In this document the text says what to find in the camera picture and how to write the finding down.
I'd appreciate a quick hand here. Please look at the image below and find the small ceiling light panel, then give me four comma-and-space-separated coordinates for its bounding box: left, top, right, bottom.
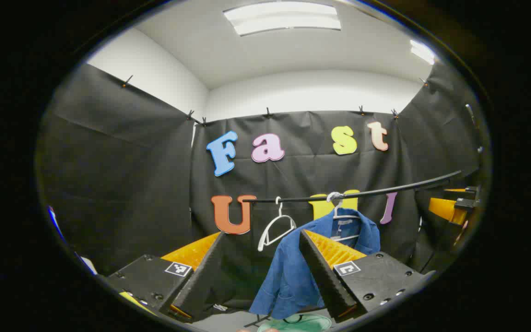
409, 39, 437, 65

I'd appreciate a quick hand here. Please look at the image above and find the black clothes rack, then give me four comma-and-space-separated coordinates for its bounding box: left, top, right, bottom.
242, 171, 463, 329

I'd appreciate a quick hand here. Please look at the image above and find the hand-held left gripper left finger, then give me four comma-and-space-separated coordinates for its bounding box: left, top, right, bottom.
103, 231, 226, 323

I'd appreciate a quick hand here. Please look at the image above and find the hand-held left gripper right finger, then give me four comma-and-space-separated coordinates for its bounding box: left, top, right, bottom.
299, 229, 437, 323

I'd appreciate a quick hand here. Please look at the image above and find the white hanger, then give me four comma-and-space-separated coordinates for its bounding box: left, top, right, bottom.
326, 192, 361, 243
257, 196, 297, 252

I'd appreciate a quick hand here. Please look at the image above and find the blue shirt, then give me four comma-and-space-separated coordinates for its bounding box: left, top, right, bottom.
248, 208, 381, 321

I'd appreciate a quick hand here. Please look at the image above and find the black backdrop cloth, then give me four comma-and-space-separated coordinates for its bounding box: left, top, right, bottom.
37, 62, 483, 312

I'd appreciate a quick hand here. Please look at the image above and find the green laundry hamper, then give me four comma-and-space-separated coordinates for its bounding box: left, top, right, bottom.
256, 314, 333, 332

